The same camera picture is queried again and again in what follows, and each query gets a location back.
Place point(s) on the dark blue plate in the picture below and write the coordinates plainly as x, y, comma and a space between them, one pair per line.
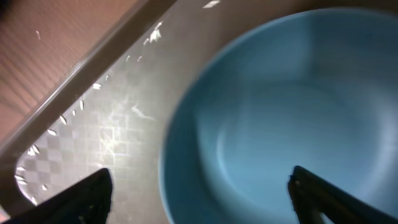
316, 89

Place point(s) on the dark brown serving tray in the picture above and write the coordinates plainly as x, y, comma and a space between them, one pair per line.
114, 110

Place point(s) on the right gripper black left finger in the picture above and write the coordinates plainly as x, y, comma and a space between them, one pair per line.
86, 202

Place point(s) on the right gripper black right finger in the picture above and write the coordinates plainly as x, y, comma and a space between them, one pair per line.
312, 197

